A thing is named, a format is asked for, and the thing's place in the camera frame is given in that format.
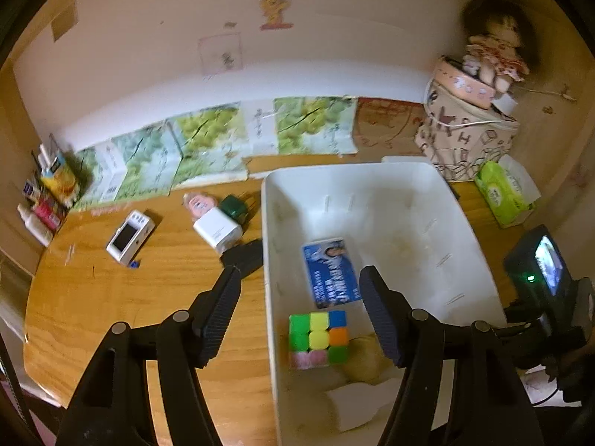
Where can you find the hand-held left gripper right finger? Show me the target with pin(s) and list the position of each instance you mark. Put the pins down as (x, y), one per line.
(383, 320)

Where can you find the white charger plug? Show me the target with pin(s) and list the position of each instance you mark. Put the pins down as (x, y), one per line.
(216, 230)

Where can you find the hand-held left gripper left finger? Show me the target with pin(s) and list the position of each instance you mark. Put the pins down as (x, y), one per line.
(218, 316)

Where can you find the yellow duck wall sticker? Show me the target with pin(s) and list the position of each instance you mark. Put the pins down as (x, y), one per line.
(274, 9)

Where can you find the brown printed cardboard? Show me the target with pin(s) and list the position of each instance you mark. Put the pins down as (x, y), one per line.
(386, 121)

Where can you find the blue printed card box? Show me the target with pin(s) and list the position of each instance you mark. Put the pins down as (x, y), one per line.
(332, 272)

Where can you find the red snack packet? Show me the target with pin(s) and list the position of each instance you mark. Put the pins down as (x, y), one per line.
(46, 213)

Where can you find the green charger plug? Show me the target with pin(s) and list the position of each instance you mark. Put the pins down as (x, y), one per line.
(237, 209)

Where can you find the pink correction tape dispenser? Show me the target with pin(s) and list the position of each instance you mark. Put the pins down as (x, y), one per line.
(200, 204)

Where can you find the multicoloured puzzle cube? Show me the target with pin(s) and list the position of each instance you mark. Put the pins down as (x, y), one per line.
(318, 339)

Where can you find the white plastic bottle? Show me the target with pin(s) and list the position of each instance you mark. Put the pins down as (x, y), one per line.
(37, 227)

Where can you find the black power adapter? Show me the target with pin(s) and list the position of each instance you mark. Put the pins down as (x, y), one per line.
(246, 255)

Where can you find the white digital camera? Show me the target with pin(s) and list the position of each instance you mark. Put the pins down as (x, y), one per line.
(128, 239)

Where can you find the pink round tin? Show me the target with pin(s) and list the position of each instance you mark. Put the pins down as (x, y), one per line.
(465, 86)

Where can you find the yellow juice carton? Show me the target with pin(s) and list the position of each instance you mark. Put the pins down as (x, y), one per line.
(62, 179)

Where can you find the doll with brown hair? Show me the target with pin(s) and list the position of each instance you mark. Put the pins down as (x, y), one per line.
(497, 46)

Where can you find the white paper piece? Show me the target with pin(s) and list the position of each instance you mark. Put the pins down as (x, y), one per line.
(358, 402)

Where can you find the flat white box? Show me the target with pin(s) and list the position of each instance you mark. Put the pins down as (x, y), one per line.
(404, 160)

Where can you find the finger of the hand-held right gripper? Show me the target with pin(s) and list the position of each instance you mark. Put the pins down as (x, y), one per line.
(530, 344)

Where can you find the brown tape patch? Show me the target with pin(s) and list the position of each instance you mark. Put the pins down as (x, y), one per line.
(64, 21)

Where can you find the green tissue box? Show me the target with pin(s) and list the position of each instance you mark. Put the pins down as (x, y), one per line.
(502, 190)

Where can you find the grape print cardboard sheet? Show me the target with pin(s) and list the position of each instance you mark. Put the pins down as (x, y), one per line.
(153, 158)
(307, 121)
(209, 134)
(107, 172)

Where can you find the patterned fabric storage box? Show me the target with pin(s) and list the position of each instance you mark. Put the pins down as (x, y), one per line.
(469, 148)

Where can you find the faded square wall sticker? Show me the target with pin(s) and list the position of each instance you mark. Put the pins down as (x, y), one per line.
(223, 55)

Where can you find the white plastic bin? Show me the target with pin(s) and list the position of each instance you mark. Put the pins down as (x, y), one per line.
(386, 195)

